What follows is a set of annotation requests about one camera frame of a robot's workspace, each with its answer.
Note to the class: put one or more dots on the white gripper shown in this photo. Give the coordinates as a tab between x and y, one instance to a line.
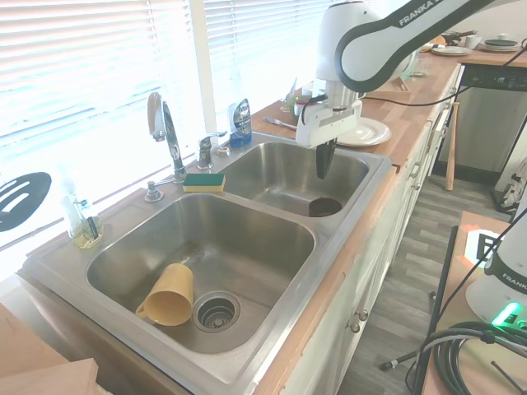
329	121

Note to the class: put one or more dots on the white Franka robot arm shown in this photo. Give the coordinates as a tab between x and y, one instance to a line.
370	41

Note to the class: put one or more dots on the chrome sink faucet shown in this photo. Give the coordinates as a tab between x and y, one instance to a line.
171	136

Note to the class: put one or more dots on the large white plate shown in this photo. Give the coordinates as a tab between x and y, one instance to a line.
366	133

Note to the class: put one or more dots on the metal table knife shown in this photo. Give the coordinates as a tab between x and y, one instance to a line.
280	122

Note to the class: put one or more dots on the green cup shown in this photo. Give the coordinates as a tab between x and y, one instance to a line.
298	105

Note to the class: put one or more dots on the stainless steel double sink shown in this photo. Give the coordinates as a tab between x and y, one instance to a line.
337	230

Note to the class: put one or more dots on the blue dish soap bottle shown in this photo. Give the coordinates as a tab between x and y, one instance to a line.
240	119

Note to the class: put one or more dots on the small round sink stopper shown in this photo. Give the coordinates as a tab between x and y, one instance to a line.
223	151

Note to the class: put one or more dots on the yellow green sponge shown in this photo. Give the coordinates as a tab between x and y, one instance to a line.
203	182

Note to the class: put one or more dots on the wooden baseball bat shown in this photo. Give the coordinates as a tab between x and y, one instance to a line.
452	152

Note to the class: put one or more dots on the white kitchen cabinets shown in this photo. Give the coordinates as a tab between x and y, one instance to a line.
370	288

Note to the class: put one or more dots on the stainless steel dishwasher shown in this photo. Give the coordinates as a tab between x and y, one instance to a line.
477	123

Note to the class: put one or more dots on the beige dinner plates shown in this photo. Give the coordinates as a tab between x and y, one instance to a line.
450	50

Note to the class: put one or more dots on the black tripod stand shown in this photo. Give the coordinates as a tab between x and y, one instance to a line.
441	288

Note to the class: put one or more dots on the printed marker sheet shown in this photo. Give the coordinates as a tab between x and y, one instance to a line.
481	243

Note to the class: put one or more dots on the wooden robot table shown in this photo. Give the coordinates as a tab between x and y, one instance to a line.
473	271

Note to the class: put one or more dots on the small white cup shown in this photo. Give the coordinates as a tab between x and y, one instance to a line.
473	40

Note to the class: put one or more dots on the perforated metal drain strainer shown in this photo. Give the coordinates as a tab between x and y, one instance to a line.
216	311

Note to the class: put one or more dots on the stacked plates with bowl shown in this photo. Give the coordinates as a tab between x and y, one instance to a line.
500	44

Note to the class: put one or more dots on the yellow plastic mug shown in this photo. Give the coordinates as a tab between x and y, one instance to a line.
171	296

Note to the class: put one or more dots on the clear spray bottle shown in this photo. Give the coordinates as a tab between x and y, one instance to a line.
80	218

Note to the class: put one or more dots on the white window blinds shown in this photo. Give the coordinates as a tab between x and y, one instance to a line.
82	61

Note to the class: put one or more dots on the black slotted spatula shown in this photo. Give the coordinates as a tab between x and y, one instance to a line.
20	197

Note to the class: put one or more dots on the cardboard box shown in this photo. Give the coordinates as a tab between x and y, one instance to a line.
37	362

